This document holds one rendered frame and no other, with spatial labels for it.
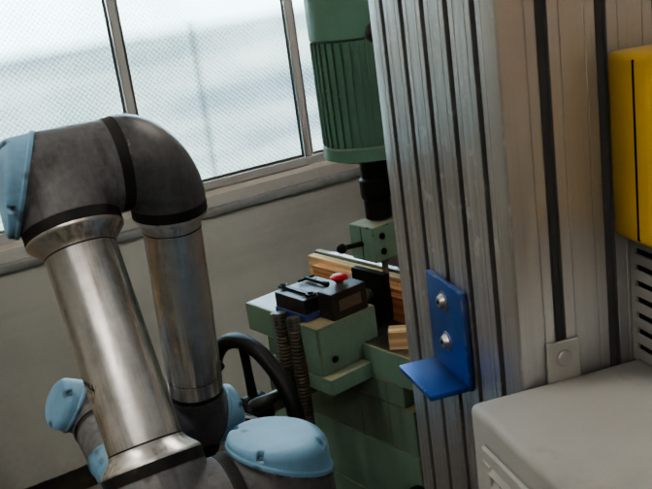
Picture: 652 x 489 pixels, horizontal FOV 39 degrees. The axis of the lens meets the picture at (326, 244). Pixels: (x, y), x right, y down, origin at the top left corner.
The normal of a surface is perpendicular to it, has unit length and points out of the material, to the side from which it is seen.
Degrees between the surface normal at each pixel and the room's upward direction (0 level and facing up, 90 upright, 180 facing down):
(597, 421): 0
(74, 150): 54
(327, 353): 90
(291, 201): 90
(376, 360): 90
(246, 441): 8
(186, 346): 96
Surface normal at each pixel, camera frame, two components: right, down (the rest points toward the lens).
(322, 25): -0.63, 0.31
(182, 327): 0.06, 0.39
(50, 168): 0.33, -0.25
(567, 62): 0.29, 0.25
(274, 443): -0.02, -0.97
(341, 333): 0.63, 0.14
